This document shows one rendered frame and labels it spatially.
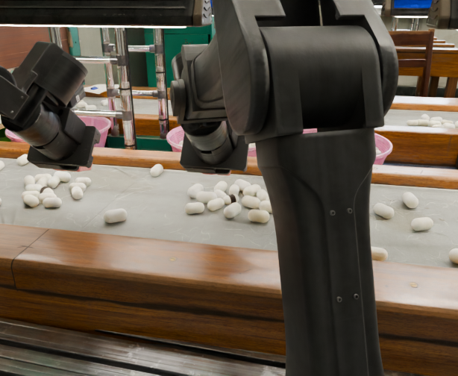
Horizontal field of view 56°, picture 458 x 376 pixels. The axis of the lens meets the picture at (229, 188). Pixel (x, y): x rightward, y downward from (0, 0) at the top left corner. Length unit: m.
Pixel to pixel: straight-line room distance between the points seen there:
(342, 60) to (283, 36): 0.04
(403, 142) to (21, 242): 0.95
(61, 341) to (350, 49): 0.51
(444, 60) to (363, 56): 3.21
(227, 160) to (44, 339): 0.35
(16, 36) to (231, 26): 1.43
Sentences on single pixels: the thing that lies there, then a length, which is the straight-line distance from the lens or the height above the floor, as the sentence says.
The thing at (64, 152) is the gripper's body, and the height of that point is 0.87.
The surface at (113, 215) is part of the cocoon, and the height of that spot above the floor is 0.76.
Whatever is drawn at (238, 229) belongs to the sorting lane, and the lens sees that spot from 0.70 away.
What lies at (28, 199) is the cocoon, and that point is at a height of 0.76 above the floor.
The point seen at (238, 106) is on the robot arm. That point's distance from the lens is 0.26.
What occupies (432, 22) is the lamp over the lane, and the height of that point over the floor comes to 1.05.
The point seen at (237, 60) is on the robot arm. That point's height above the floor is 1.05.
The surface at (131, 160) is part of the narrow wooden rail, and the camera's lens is 0.97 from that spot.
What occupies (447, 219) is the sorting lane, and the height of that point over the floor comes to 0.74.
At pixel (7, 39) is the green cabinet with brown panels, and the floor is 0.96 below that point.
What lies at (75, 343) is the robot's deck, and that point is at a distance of 0.63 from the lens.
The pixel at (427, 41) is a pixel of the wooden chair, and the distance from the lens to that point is 3.28.
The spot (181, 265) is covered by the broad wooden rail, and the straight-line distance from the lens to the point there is 0.57.
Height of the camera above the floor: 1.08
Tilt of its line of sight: 23 degrees down
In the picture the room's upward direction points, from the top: straight up
